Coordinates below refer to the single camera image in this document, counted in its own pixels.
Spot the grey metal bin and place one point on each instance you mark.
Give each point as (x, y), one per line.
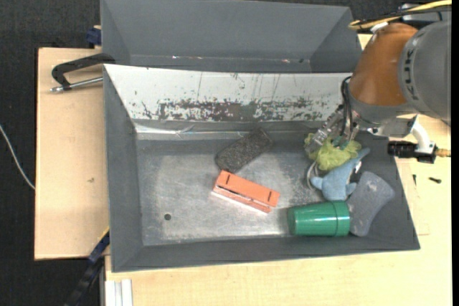
(201, 197)

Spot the pale brown flat board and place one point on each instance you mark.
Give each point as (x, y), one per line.
(70, 154)

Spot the red-brown flat block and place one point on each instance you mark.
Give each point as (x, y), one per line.
(247, 191)

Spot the grey curved sponge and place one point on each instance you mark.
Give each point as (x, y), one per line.
(369, 202)

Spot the black cylinder on white bracket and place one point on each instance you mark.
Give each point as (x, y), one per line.
(421, 147)

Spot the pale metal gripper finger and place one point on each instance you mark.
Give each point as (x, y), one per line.
(310, 173)
(315, 168)

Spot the dark green flat block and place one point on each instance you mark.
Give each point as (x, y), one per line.
(244, 150)

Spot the blue toy shark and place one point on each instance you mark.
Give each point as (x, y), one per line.
(337, 182)

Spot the green plastic cup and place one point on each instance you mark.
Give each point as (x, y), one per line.
(317, 219)

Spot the yellow-green mesh pouf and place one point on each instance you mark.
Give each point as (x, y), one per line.
(331, 157)

